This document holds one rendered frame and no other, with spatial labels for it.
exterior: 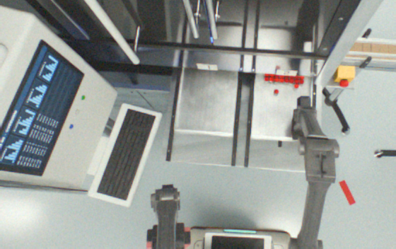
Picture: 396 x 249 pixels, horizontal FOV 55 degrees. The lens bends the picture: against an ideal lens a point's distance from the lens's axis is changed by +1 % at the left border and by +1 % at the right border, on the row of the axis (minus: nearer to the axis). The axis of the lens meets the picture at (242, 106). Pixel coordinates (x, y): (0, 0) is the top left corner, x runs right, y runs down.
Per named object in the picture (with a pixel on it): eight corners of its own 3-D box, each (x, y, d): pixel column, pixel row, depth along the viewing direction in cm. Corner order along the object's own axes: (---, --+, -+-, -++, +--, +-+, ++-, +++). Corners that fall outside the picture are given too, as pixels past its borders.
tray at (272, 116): (256, 64, 174) (256, 62, 171) (312, 68, 173) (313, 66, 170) (251, 136, 165) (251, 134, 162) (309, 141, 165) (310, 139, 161)
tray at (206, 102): (184, 59, 175) (183, 56, 171) (239, 64, 174) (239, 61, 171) (175, 130, 166) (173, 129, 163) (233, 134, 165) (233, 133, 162)
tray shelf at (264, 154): (174, 60, 177) (173, 59, 175) (322, 71, 175) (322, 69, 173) (160, 161, 164) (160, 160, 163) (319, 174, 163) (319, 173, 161)
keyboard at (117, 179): (128, 108, 176) (126, 107, 174) (156, 116, 175) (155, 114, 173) (97, 192, 167) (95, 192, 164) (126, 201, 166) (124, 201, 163)
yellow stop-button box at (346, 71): (334, 66, 165) (337, 61, 158) (350, 68, 165) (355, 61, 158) (333, 83, 163) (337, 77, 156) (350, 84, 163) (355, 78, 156)
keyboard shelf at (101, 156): (108, 98, 181) (106, 97, 178) (162, 114, 178) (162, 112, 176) (72, 190, 169) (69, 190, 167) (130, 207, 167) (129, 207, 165)
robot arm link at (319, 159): (303, 166, 94) (343, 170, 93) (300, 134, 105) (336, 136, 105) (287, 272, 118) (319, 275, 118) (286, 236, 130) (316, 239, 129)
